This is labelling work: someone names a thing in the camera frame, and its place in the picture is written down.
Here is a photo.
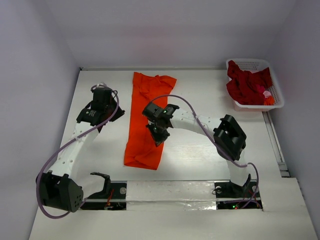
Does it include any orange t shirt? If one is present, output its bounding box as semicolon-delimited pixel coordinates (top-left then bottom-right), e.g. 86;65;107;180
124;72;177;170

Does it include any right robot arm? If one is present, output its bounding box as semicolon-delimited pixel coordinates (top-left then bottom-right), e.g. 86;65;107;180
142;102;251;196

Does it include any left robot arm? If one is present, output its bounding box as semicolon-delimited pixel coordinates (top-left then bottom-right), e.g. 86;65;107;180
35;82;125;220

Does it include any dark red t shirt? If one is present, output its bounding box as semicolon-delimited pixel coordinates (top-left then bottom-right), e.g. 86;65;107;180
226;60;273;106

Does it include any white plastic basket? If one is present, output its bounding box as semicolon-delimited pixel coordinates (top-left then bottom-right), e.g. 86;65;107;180
225;58;285;112

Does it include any pink garment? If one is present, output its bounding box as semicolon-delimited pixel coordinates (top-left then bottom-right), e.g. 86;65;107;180
256;84;272;99

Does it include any small orange garment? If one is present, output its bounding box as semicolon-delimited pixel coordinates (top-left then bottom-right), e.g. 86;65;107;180
263;96;275;106

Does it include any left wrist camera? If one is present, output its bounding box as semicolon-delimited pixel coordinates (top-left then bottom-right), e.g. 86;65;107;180
96;82;107;88

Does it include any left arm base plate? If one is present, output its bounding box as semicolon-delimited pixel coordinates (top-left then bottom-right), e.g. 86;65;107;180
80;181;127;211

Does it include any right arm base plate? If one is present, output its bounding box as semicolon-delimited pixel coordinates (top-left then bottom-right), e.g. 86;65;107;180
211;180;263;210

